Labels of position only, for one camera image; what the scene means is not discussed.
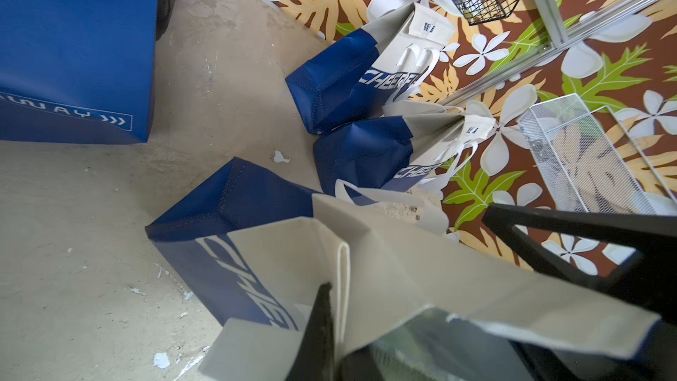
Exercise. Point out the white mesh bin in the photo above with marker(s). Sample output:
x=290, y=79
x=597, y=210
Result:
x=590, y=163

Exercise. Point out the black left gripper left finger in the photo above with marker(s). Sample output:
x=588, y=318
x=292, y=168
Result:
x=316, y=354

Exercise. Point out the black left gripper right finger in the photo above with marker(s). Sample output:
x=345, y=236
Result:
x=360, y=365

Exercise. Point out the narrow takeout bag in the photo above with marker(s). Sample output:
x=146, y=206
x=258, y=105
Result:
x=255, y=248

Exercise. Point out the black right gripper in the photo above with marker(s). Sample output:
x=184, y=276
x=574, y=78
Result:
x=631, y=257

